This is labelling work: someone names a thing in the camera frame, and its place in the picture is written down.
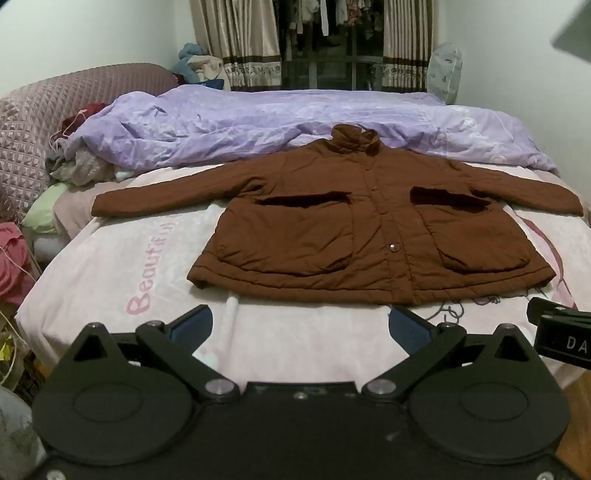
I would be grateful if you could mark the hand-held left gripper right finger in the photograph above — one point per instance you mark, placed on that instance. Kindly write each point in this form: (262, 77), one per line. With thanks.
(408, 332)

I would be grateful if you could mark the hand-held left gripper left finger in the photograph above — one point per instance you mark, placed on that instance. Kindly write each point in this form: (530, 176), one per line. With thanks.
(191, 330)

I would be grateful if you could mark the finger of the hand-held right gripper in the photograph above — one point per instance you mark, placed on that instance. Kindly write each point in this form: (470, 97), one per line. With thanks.
(535, 311)

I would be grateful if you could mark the brown padded jacket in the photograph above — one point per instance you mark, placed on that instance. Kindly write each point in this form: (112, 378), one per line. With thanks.
(323, 207)

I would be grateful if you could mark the pile of clothes in corner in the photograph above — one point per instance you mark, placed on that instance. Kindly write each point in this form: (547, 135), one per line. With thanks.
(190, 53)

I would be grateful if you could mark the dark window with hanging clothes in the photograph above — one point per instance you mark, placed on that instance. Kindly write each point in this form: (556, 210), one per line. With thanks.
(328, 50)

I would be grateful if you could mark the pink printed blanket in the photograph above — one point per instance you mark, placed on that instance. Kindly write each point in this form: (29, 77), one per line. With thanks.
(115, 277)

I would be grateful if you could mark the dusty pink bed sheet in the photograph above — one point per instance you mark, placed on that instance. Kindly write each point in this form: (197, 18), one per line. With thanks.
(74, 207)

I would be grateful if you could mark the pink cloth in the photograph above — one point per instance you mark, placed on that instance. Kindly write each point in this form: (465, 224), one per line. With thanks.
(14, 263)

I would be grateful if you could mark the light green pillow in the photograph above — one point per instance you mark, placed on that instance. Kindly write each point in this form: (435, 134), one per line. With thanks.
(44, 210)

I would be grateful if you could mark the translucent plastic bag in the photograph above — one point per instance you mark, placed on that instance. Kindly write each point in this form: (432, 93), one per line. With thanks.
(16, 429)

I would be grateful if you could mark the purple duvet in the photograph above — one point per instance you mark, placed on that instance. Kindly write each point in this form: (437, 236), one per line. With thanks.
(207, 124)

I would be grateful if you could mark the dark red cloth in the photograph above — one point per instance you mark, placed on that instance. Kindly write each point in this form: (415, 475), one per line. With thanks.
(94, 110)

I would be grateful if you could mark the standing fan with white cover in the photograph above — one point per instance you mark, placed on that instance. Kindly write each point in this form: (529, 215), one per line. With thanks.
(444, 69)

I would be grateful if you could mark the quilted mauve headboard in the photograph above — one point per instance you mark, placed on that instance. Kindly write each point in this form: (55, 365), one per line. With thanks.
(27, 129)

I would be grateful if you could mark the cream cloth bundle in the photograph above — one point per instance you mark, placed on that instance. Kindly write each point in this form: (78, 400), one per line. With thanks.
(207, 69)

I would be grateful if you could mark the beige patterned curtain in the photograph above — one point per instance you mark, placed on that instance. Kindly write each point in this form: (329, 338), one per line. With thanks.
(406, 41)
(240, 41)

